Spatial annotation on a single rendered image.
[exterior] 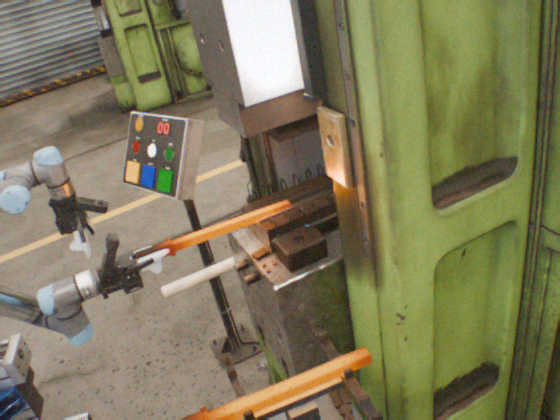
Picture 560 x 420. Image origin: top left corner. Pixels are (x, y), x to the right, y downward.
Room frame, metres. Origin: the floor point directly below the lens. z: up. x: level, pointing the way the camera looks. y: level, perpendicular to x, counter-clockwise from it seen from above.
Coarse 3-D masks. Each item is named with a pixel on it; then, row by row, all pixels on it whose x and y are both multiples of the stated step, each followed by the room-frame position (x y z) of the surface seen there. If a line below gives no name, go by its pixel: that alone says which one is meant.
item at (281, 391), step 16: (352, 352) 0.71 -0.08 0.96; (320, 368) 0.69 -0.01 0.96; (336, 368) 0.68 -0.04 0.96; (352, 368) 0.68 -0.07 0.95; (288, 384) 0.66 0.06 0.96; (304, 384) 0.66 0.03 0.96; (320, 384) 0.67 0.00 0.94; (240, 400) 0.65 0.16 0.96; (256, 400) 0.64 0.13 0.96; (272, 400) 0.64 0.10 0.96; (192, 416) 0.62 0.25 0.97; (208, 416) 0.62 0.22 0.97; (224, 416) 0.62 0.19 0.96; (240, 416) 0.62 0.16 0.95
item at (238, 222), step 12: (276, 204) 1.29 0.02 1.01; (288, 204) 1.28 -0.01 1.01; (240, 216) 1.25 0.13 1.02; (252, 216) 1.24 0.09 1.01; (216, 228) 1.21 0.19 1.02; (228, 228) 1.21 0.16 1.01; (168, 240) 1.17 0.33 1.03; (180, 240) 1.17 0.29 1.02; (192, 240) 1.17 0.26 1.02; (204, 240) 1.18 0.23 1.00; (144, 252) 1.14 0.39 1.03; (168, 252) 1.15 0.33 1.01
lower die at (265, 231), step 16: (320, 176) 1.46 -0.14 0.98; (288, 192) 1.39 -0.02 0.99; (304, 192) 1.35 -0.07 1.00; (256, 208) 1.32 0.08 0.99; (288, 208) 1.27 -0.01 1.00; (304, 208) 1.26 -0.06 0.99; (320, 208) 1.25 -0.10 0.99; (256, 224) 1.26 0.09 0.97; (272, 224) 1.21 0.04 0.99; (288, 224) 1.21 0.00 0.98; (304, 224) 1.22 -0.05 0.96; (336, 224) 1.26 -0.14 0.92; (272, 240) 1.19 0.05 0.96
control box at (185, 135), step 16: (144, 128) 1.79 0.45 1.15; (176, 128) 1.67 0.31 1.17; (192, 128) 1.65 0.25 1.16; (128, 144) 1.83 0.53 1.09; (144, 144) 1.76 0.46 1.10; (160, 144) 1.70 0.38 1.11; (176, 144) 1.64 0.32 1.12; (192, 144) 1.64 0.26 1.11; (128, 160) 1.80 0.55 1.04; (144, 160) 1.73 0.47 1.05; (160, 160) 1.67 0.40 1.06; (176, 160) 1.61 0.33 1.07; (192, 160) 1.62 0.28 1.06; (176, 176) 1.58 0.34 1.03; (192, 176) 1.61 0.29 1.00; (160, 192) 1.61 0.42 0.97; (176, 192) 1.56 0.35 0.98; (192, 192) 1.60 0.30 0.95
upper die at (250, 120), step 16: (224, 96) 1.27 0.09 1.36; (288, 96) 1.23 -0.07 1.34; (224, 112) 1.31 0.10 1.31; (240, 112) 1.19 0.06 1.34; (256, 112) 1.20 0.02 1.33; (272, 112) 1.21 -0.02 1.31; (288, 112) 1.23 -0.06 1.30; (304, 112) 1.24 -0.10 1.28; (240, 128) 1.21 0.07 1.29; (256, 128) 1.20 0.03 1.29; (272, 128) 1.21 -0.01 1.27
